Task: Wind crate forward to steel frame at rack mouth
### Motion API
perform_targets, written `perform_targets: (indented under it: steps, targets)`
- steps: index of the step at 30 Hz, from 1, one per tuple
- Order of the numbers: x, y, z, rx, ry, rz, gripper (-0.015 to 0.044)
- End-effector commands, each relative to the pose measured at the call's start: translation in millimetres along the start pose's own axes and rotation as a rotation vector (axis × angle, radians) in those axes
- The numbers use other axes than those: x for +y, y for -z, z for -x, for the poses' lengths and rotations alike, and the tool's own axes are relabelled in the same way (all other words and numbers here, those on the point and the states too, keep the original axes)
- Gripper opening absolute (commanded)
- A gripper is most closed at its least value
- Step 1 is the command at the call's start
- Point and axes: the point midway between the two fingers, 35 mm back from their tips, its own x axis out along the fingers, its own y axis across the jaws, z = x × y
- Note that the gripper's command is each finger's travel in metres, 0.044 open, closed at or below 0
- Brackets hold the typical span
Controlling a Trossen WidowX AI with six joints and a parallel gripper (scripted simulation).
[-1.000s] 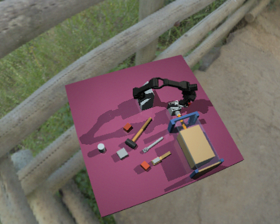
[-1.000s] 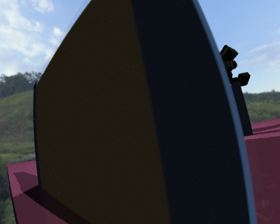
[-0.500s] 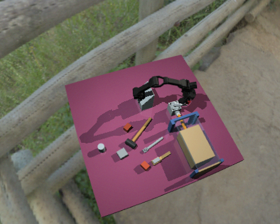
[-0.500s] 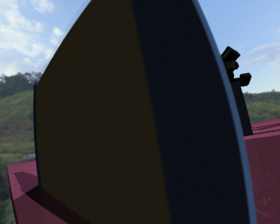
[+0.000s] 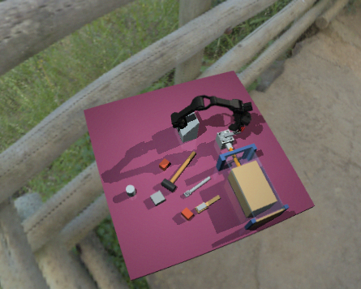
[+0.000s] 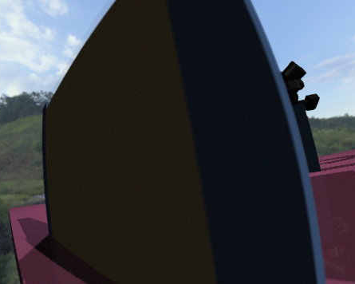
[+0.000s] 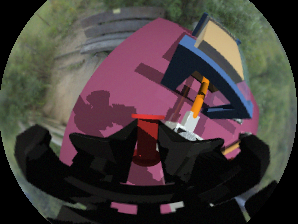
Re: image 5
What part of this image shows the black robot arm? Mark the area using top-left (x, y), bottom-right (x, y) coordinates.
top-left (171, 95), bottom-right (253, 129)

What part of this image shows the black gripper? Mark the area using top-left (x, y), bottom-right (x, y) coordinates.
top-left (229, 112), bottom-right (249, 132)

